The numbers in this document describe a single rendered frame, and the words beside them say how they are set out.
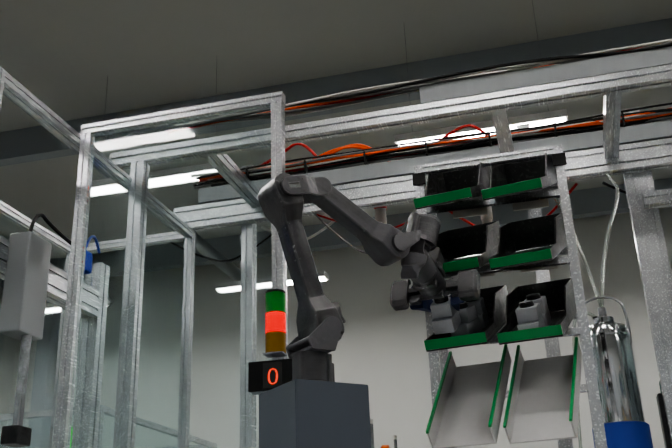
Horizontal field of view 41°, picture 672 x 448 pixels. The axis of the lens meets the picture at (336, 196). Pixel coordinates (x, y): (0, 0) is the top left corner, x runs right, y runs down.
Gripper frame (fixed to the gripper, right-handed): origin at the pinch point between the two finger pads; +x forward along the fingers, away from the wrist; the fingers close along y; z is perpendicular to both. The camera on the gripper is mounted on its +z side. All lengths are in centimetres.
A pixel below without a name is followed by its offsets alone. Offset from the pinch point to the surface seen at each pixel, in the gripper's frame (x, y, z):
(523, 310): 3.5, -16.1, -2.4
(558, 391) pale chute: 16.8, -19.5, -14.4
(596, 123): 88, -23, 120
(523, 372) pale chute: 20.9, -11.3, -7.2
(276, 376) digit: 12.4, 44.9, -6.2
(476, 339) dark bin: 3.0, -6.4, -8.1
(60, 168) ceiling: 462, 678, 565
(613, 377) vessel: 84, -21, 21
